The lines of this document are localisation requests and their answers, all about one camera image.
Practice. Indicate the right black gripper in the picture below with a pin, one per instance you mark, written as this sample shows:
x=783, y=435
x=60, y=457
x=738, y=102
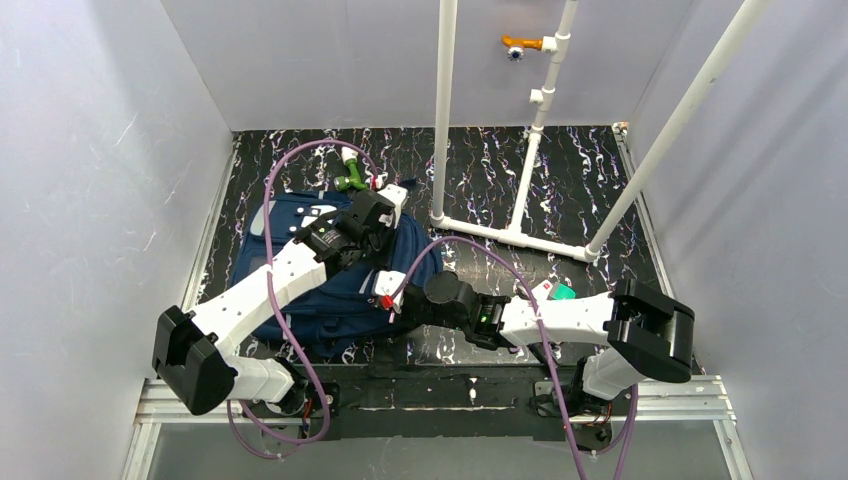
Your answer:
x=411, y=307

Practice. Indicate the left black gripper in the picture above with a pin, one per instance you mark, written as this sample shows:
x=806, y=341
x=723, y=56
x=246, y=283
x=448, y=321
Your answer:
x=374, y=212

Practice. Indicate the navy blue student backpack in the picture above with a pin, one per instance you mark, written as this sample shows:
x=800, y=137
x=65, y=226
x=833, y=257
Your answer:
x=332, y=317

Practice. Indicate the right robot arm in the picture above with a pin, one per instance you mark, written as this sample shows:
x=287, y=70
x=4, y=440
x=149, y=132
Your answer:
x=644, y=333

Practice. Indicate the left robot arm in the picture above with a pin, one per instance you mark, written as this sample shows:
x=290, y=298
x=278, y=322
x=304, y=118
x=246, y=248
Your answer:
x=195, y=352

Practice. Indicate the green white pipe fitting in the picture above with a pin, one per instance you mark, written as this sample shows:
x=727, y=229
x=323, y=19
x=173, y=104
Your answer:
x=353, y=179

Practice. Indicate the white eraser box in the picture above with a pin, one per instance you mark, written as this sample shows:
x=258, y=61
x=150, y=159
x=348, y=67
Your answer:
x=544, y=290

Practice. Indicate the black marker pen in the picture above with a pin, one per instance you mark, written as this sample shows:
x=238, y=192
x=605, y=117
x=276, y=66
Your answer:
x=548, y=355

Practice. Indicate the green pencil sharpener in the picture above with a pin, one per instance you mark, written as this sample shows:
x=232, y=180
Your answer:
x=562, y=292

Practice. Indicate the orange tap on pipe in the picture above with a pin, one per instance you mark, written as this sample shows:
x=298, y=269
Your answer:
x=517, y=46

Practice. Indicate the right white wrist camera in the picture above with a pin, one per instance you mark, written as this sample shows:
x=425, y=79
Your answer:
x=385, y=290

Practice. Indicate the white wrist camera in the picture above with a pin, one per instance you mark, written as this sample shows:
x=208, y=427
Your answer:
x=396, y=196
x=385, y=290

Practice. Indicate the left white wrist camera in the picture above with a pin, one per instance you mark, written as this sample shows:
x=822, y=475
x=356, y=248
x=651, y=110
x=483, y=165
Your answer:
x=396, y=196

